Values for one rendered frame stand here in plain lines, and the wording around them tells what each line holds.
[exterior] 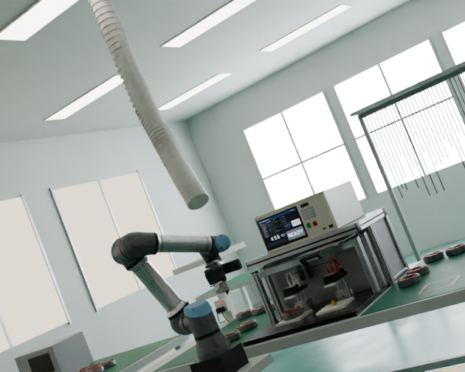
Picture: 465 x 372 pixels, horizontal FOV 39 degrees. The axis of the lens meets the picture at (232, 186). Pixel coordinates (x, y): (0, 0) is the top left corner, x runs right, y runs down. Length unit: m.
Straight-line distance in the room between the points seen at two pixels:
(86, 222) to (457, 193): 5.04
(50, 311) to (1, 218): 1.21
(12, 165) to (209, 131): 3.85
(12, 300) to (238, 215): 4.54
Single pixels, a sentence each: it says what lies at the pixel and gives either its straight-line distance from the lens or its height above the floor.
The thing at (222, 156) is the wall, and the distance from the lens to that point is 11.03.
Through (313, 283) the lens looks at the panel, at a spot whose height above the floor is 0.88.
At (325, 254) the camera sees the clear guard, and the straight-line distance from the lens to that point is 3.12.
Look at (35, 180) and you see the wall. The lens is 8.58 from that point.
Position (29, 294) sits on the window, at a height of 1.47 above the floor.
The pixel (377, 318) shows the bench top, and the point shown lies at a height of 0.72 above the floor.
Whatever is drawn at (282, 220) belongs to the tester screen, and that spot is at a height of 1.26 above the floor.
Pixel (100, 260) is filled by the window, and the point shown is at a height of 1.56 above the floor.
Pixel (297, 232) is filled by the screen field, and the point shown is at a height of 1.17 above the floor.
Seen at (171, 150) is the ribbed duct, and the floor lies 1.97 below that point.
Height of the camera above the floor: 1.31
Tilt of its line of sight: 3 degrees up
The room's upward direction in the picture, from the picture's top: 22 degrees counter-clockwise
